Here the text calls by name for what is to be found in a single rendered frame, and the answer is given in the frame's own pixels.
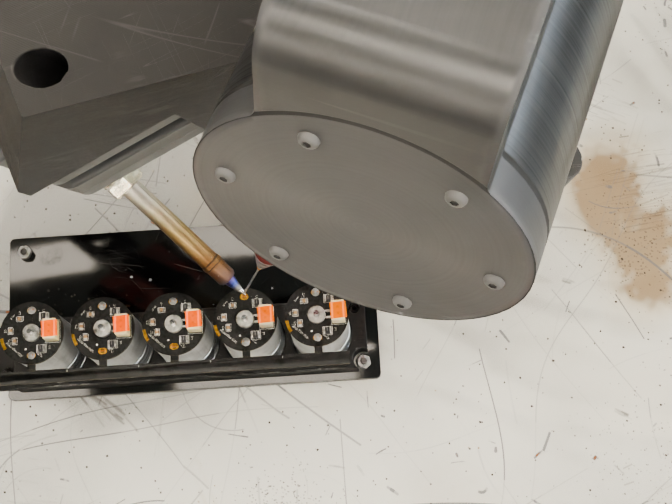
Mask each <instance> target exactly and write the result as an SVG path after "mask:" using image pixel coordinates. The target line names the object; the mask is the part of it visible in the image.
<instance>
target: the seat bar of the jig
mask: <svg viewBox="0 0 672 504"><path fill-rule="evenodd" d="M345 301H346V303H347V306H348V312H349V318H348V319H349V324H350V331H351V343H350V346H349V348H348V350H347V351H350V364H339V365H324V366H308V367H292V368H276V369H260V370H244V371H228V372H212V373H196V374H180V375H164V376H148V377H133V378H117V379H101V380H85V381H69V382H53V383H37V384H21V385H14V387H15V389H16V390H18V391H20V392H22V393H26V392H42V391H58V390H74V389H90V388H105V387H121V386H137V385H153V384H169V383H185V382H201V381H217V380H233V379H249V378H265V377H281V376H297V375H313V374H329V373H345V372H359V368H358V367H357V366H356V365H355V364H354V362H353V361H354V358H355V356H356V355H357V354H358V353H360V352H368V348H367V332H366V317H365V306H362V305H359V304H355V303H352V302H349V301H347V300H345ZM286 304H287V303H276V304H273V305H274V307H275V309H276V313H277V317H278V319H279V321H280V323H281V326H282V328H283V331H284V333H285V346H284V349H283V351H282V353H281V355H288V354H298V352H297V350H296V348H295V345H294V343H293V340H292V337H291V334H290V332H289V330H288V328H287V326H286V323H285V308H286ZM215 308H216V307H214V308H202V309H203V311H204V314H205V315H206V317H207V318H208V319H209V321H210V322H211V324H212V325H213V315H214V311H215ZM131 314H132V315H133V316H134V317H135V318H136V319H137V320H138V321H139V322H140V323H141V324H142V319H143V315H144V312H136V313H131ZM213 327H214V325H213ZM224 358H233V357H232V356H231V354H230V353H229V351H228V350H227V348H226V346H225V345H224V343H223V342H222V341H221V340H220V339H219V349H218V353H217V355H216V357H215V359H224ZM161 362H166V361H165V360H164V359H163V358H162V356H161V355H160V354H159V353H158V352H157V351H155V350H154V349H153V354H152V357H151V359H150V361H149V363H161ZM97 366H99V365H98V364H96V363H95V362H94V361H93V360H91V359H90V358H88V357H87V358H86V361H85V363H84V365H83V367H97ZM18 371H27V367H26V366H25V365H23V364H21V363H18V362H16V361H15V372H18Z"/></svg>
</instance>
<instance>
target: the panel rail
mask: <svg viewBox="0 0 672 504"><path fill-rule="evenodd" d="M318 345H320V344H318ZM314 349H315V353H304V354H288V355H272V356H256V357H251V354H250V350H249V349H248V350H247V351H242V355H243V357H240V358H224V359H208V360H193V361H179V355H178V353H176V354H174V355H173V354H172V355H171V362H161V363H145V364H129V365H113V366H107V359H106V358H105V359H102V360H99V366H97V367H82V368H66V369H50V370H36V364H33V363H34V362H33V363H32V362H31V363H32V364H30V363H28V364H27V371H18V372H2V373H0V386H5V385H21V384H37V383H53V382H69V381H85V380H101V379H117V378H133V377H148V376H164V375H180V374H196V373H212V372H228V371H244V370H260V369H276V368H292V367H308V366H324V365H339V364H350V351H335V352H323V351H322V346H321V345H320V346H316V345H315V346H314Z"/></svg>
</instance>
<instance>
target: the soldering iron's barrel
mask: <svg viewBox="0 0 672 504"><path fill-rule="evenodd" d="M142 176H143V175H142V172H141V171H140V170H139V169H136V170H135V171H133V172H131V173H129V174H127V175H126V176H124V177H122V178H120V179H119V180H117V181H115V182H113V183H111V184H110V185H108V186H106V187H104V188H105V190H107V189H108V190H107V191H108V192H109V193H110V194H111V195H112V196H113V197H114V198H115V199H121V198H122V197H123V196H125V197H126V198H127V199H128V200H129V201H130V202H131V203H133V204H134V205H135V206H136V207H137V208H138V209H139V210H140V211H141V212H142V213H143V214H144V215H145V216H146V217H148V218H149V219H150V220H151V221H152V222H153V223H154V224H155V225H156V226H157V227H158V228H159V229H160V230H161V231H163V232H164V233H165V234H166V235H167V236H168V237H169V238H170V239H171V240H172V241H173V242H174V243H175V244H176V245H178V246H179V247H180V248H181V249H182V250H183V251H184V252H185V253H186V254H187V255H188V256H189V257H190V258H191V259H193V260H194V261H195V262H196V263H197V264H198V265H199V266H200V267H201V268H202V270H203V271H204V272H205V273H208V274H209V275H210V276H211V277H212V278H213V279H214V280H215V281H216V282H217V283H218V284H219V285H225V284H226V283H228V282H229V281H230V280H231V279H232V277H233V276H234V270H233V269H232V268H231V267H230V266H229V265H228V264H227V263H226V262H225V261H224V260H223V259H222V258H221V256H220V255H219V254H216V253H215V252H214V251H213V250H212V249H211V248H210V247H209V246H208V245H207V244H206V243H205V242H204V241H203V240H201V239H200V238H199V237H198V236H197V235H196V234H195V233H194V232H193V231H192V230H191V229H190V228H189V227H188V226H187V225H186V224H184V223H183V222H182V221H181V220H180V219H179V218H178V217H177V216H176V215H175V214H174V213H173V212H172V211H171V210H170V209H169V208H167V207H166V206H165V205H164V204H163V203H162V202H161V201H160V200H159V199H158V198H157V197H156V196H155V195H154V194H153V193H152V192H150V191H149V190H148V189H147V188H146V187H145V186H144V185H143V184H142V183H141V182H140V181H139V179H140V178H141V177H142Z"/></svg>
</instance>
